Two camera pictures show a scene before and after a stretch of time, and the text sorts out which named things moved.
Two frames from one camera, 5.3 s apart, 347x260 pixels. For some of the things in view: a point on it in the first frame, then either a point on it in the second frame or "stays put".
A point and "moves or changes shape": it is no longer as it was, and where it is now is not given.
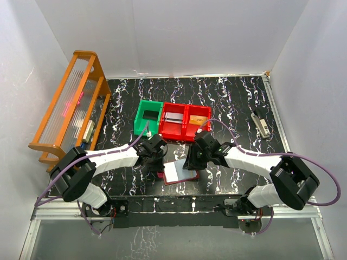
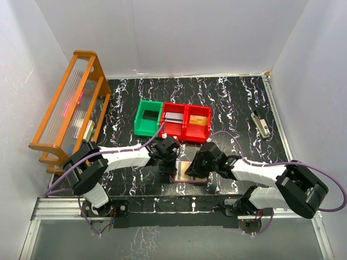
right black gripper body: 194,161 -> 199,166
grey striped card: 174,117 stays put
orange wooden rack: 75,117 stays put
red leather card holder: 173,172 moves or changes shape
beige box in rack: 88,131 stays put
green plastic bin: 147,118 stays put
